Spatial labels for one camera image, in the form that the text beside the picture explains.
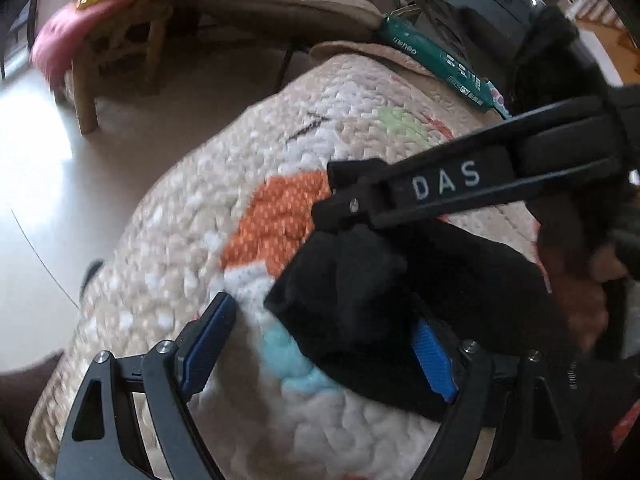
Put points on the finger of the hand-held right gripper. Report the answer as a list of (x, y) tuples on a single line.
[(445, 182)]

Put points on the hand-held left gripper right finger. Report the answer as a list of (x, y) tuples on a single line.
[(436, 366)]

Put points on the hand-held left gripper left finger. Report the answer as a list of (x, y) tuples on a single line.
[(210, 342)]

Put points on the black pants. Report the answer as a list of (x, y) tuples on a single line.
[(365, 305)]

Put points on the person's right hand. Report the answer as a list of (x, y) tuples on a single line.
[(575, 290)]

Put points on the green packet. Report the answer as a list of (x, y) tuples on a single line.
[(435, 52)]

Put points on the quilted printed blanket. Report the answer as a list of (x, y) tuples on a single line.
[(200, 200)]

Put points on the brown sofa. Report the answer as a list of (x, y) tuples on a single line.
[(25, 400)]

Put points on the wooden chair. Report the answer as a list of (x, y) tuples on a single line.
[(120, 45)]

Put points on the pink cloth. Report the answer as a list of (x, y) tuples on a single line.
[(65, 40)]

